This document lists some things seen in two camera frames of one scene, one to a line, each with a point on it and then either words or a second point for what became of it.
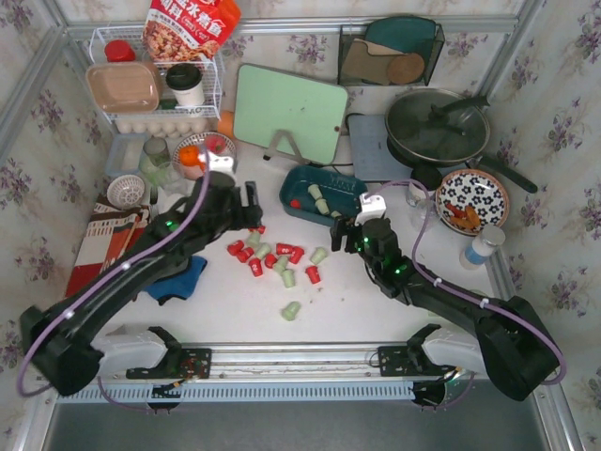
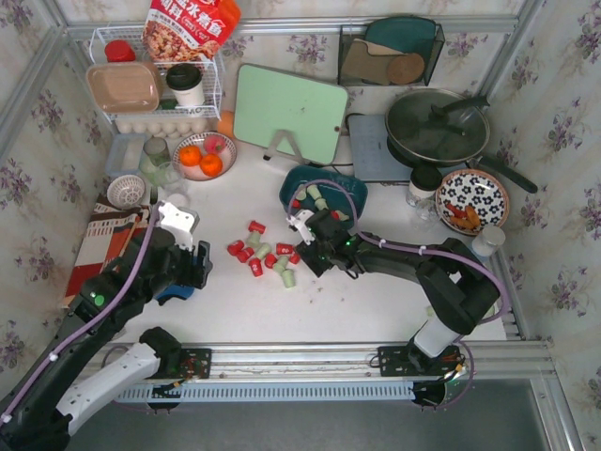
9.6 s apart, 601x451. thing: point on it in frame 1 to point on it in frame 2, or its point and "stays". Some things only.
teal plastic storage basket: (320, 195) stays
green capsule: (322, 206) stays
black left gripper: (251, 207) to (201, 265)
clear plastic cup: (426, 212) stays
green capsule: (315, 191) stays
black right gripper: (346, 236) to (316, 243)
